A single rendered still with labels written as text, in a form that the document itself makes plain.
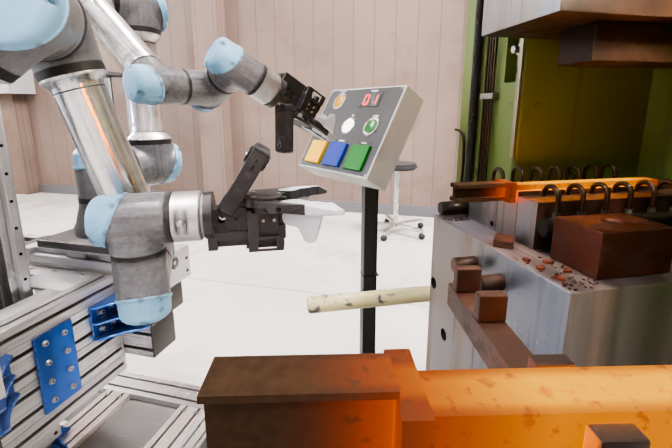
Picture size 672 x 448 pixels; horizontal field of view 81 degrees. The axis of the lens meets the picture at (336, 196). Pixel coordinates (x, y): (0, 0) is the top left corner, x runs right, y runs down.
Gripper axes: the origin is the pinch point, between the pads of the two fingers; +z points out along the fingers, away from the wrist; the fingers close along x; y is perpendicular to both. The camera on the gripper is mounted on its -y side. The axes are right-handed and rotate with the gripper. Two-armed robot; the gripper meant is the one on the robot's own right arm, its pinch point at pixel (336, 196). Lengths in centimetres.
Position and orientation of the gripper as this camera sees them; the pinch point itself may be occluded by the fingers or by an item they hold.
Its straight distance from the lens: 62.2
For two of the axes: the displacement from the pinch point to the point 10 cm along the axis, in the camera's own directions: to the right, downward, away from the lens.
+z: 9.8, -0.4, 1.9
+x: 2.0, 2.1, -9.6
